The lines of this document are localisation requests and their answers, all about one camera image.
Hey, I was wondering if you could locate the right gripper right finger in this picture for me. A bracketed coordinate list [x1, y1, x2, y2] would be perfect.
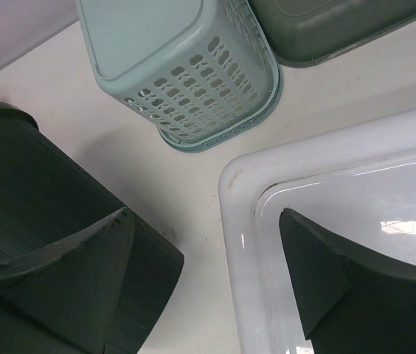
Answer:
[279, 208, 416, 353]

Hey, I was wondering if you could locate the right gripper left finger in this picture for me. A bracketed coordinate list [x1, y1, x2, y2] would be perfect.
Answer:
[0, 207, 134, 353]

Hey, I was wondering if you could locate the black plastic bucket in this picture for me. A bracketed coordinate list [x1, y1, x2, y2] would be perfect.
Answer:
[0, 102, 184, 353]

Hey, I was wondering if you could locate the white plastic tub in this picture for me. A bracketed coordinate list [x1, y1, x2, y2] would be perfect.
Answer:
[219, 109, 416, 353]

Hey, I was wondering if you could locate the light blue perforated basket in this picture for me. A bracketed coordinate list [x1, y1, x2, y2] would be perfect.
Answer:
[76, 1, 282, 153]

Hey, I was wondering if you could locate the grey-green plastic tray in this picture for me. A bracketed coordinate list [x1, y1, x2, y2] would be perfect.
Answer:
[249, 0, 416, 68]

